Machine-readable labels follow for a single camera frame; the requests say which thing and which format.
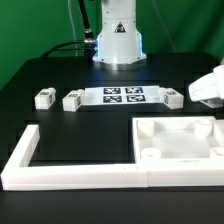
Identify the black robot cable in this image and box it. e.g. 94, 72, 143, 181
41, 0, 98, 58

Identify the white AprilTag marker sheet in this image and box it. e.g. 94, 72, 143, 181
84, 86, 160, 106

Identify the thin white cable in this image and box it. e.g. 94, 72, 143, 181
67, 0, 78, 57

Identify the white L-shaped obstacle fixture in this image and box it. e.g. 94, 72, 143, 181
1, 125, 224, 191

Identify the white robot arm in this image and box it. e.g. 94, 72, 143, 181
93, 0, 224, 102

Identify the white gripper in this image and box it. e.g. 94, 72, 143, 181
188, 59, 224, 102

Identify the white square tabletop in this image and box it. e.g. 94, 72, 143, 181
132, 117, 224, 166

